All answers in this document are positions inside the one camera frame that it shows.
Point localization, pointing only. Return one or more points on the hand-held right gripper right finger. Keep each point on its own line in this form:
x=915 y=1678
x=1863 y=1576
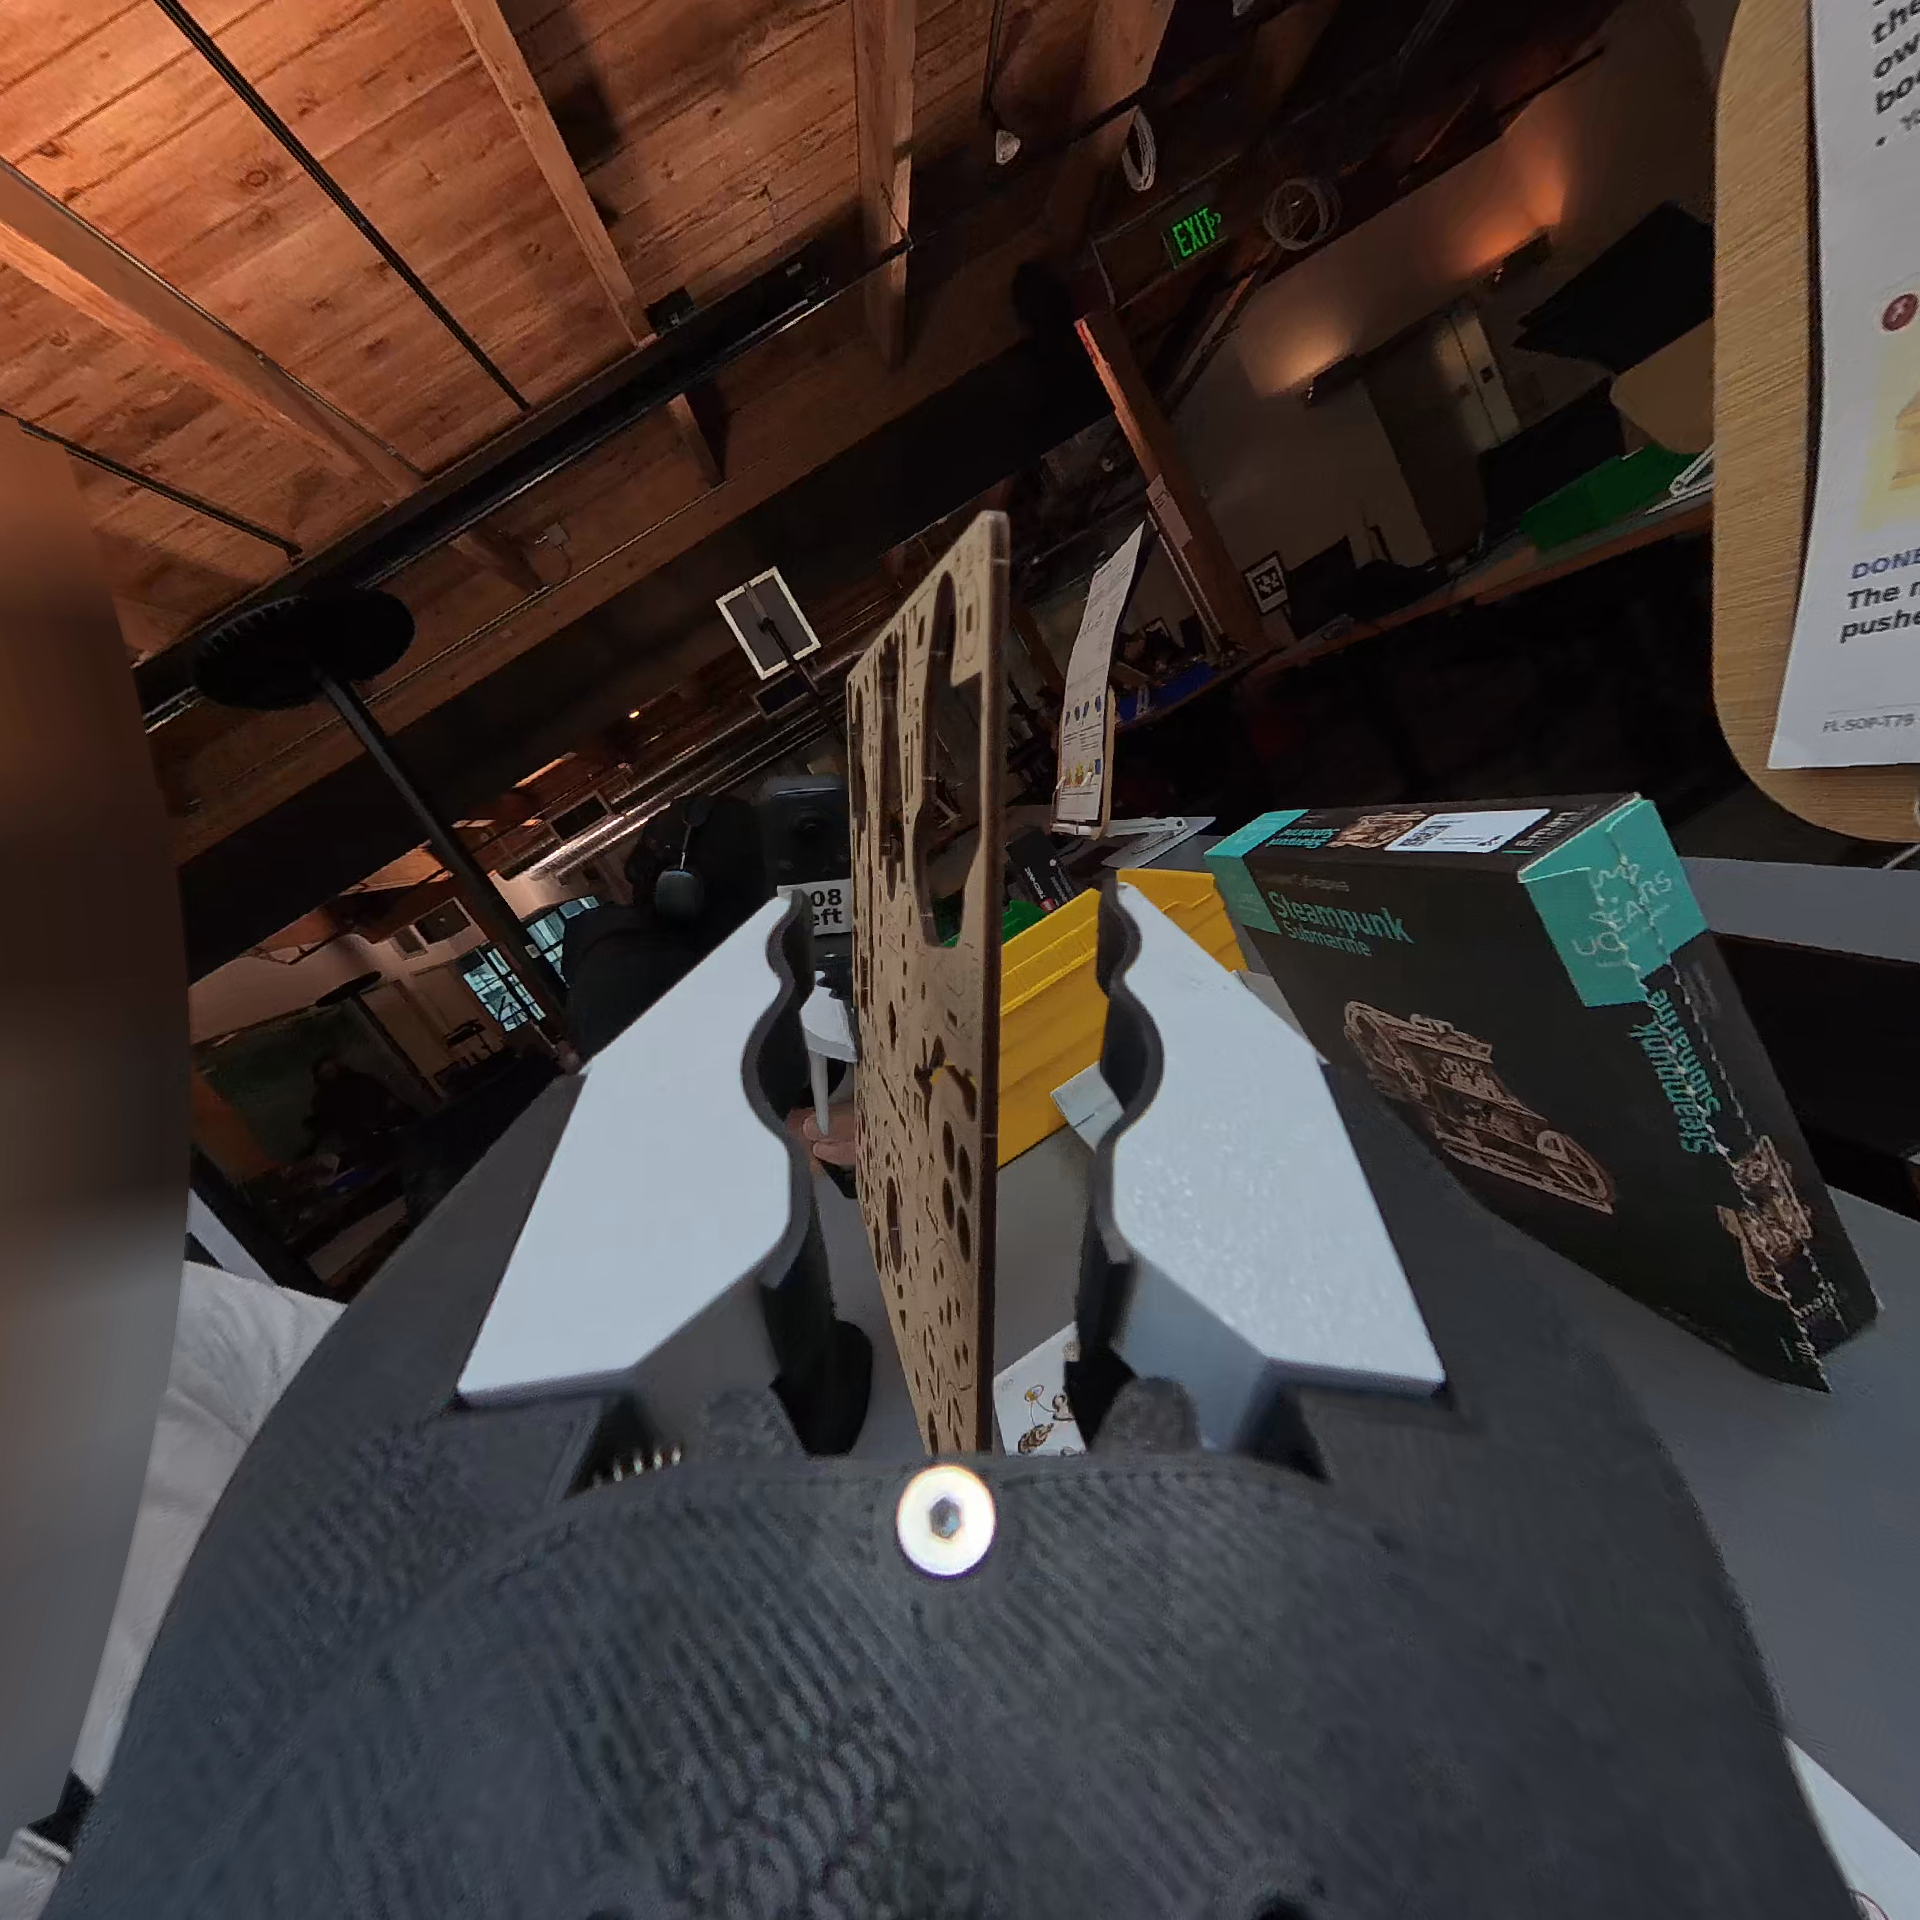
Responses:
x=1274 y=1200

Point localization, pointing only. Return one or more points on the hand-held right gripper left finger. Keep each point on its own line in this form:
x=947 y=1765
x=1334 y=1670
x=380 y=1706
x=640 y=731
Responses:
x=646 y=1200

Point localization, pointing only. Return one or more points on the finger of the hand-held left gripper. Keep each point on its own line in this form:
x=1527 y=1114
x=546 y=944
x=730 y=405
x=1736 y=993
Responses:
x=830 y=1025

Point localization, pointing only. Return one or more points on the plywood parts sheet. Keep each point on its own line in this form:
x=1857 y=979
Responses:
x=929 y=1050

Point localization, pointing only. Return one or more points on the grey desk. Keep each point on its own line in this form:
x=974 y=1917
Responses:
x=1773 y=1503

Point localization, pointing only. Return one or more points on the person's left hand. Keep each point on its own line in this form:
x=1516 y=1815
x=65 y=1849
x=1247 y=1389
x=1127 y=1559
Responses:
x=837 y=1139

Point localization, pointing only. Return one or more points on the white cardboard tray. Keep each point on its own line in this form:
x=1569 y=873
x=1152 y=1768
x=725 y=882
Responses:
x=1088 y=1110

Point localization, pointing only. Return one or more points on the yellow plastic bin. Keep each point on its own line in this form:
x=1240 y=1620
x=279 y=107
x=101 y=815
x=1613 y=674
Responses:
x=1047 y=1038

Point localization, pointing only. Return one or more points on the green plastic bin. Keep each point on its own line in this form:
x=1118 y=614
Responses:
x=1045 y=924

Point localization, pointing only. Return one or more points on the black product box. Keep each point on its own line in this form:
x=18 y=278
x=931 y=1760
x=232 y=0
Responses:
x=1036 y=868

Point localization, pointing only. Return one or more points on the black model kit box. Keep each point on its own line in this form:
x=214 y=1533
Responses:
x=1500 y=1020

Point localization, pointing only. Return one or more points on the open instruction booklet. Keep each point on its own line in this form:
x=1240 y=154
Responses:
x=1036 y=1393

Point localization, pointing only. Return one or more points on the printed instruction sheet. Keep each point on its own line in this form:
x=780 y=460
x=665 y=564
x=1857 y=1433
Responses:
x=1866 y=452
x=1089 y=674

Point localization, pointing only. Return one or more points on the person in white shirt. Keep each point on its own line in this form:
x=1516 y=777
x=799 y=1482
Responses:
x=227 y=1426

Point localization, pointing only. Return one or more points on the printed marker tag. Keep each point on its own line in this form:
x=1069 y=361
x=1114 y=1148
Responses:
x=1263 y=585

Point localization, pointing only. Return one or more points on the black disc on pole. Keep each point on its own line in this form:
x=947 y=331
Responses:
x=300 y=649

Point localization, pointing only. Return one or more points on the green exit sign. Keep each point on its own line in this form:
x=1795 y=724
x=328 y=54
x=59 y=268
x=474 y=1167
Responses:
x=1197 y=233

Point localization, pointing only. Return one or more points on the white document stand with sheet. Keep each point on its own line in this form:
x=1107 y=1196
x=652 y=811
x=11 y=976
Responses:
x=1754 y=452

